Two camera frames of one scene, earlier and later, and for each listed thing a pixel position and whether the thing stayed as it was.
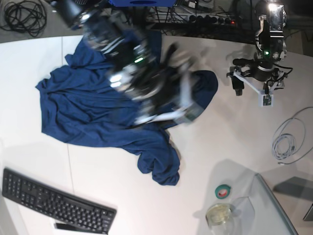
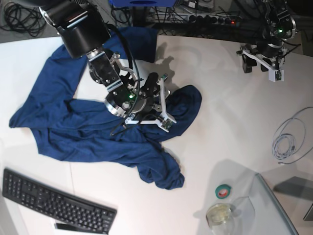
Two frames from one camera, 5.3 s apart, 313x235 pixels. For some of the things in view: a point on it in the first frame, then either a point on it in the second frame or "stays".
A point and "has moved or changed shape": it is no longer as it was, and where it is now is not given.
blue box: (144, 3) stays
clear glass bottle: (220, 218) stays
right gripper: (262, 70) → (267, 50)
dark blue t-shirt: (155, 40) has moved or changed shape
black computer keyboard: (55, 206) stays
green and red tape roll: (222, 191) stays
